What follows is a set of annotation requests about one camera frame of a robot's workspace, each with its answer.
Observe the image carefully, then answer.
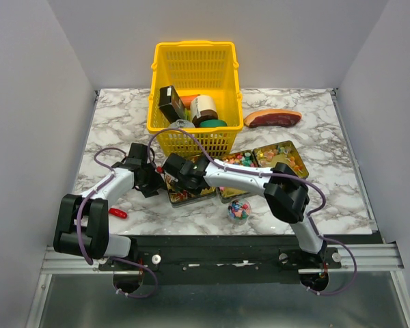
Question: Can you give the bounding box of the gold candy tin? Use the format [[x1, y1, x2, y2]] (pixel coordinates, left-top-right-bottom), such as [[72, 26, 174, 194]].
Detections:
[[217, 150, 259, 204], [253, 141, 309, 178], [163, 154, 216, 207]]

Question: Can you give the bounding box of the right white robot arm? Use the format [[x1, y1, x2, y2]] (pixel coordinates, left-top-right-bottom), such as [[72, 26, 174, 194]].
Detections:
[[162, 154, 326, 268]]

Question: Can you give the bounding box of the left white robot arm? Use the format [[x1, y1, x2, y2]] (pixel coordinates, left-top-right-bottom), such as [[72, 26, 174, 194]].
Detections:
[[53, 143, 165, 270]]

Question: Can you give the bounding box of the red small object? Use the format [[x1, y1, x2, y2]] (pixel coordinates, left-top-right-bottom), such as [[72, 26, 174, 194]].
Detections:
[[109, 208, 128, 219]]

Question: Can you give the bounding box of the clear plastic jar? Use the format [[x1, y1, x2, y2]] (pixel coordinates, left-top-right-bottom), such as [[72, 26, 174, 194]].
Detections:
[[228, 199, 251, 225]]

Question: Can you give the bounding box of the white brown jar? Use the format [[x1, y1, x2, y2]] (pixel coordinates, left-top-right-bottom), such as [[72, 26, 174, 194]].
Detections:
[[190, 95, 219, 128]]

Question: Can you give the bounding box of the orange carrot toy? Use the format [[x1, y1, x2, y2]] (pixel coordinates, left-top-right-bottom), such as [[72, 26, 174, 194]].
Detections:
[[180, 94, 199, 109]]

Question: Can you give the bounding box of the black box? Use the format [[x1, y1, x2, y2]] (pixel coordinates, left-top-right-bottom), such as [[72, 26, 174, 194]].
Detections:
[[159, 85, 185, 124]]

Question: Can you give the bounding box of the yellow plastic basket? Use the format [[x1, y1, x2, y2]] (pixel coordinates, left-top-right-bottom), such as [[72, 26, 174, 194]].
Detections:
[[147, 40, 243, 157]]

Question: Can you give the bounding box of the toy meat slice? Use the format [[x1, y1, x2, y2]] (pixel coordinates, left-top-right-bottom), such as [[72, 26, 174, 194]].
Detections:
[[244, 109, 302, 128]]

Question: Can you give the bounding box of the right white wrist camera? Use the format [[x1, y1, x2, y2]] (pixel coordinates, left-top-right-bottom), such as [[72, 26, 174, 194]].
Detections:
[[165, 173, 178, 183]]

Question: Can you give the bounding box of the black base frame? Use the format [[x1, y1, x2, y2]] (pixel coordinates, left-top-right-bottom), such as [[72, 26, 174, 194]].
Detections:
[[98, 233, 387, 286]]

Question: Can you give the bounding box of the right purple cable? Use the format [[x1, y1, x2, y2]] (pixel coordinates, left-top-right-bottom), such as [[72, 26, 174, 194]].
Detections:
[[147, 128, 327, 240]]

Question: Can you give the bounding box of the aluminium rail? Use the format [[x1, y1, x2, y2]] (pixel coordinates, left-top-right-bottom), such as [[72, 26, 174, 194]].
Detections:
[[40, 244, 404, 275]]

